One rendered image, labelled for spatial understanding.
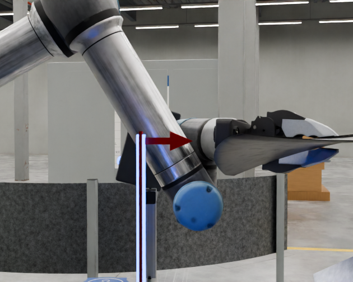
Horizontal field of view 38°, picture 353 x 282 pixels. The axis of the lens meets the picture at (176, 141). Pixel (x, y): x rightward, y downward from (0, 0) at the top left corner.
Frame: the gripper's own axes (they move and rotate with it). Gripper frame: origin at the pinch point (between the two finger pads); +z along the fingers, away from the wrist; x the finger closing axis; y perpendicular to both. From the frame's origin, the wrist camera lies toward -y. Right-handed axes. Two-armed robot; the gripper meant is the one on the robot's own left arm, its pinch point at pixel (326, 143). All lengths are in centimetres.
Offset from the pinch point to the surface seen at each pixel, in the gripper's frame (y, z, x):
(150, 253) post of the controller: 10, -51, 26
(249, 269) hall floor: 264, -256, 90
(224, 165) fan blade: -10.8, -8.1, 4.3
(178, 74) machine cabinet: 339, -477, -104
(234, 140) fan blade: -20.2, 3.0, 1.5
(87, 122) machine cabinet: 265, -566, -33
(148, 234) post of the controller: 9, -52, 21
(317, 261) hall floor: 333, -239, 82
